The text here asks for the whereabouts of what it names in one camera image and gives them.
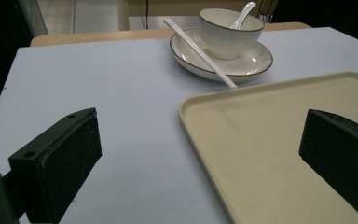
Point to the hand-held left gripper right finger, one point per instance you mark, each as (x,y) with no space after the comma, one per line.
(345,155)

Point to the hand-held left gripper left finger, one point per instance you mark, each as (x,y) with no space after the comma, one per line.
(56,168)

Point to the beige plastic tray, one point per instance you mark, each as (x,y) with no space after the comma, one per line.
(261,140)

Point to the white ribbed plate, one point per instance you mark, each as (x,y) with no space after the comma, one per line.
(248,63)

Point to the white ribbed bowl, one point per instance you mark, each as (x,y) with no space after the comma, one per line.
(227,40)

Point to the white ceramic spoon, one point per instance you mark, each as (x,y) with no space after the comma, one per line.
(244,15)

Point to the white chopstick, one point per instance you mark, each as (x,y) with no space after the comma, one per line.
(200,50)
(198,53)

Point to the wooden table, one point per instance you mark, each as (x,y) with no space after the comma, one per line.
(90,36)

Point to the beige wooden panel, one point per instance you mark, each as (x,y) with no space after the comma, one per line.
(174,7)

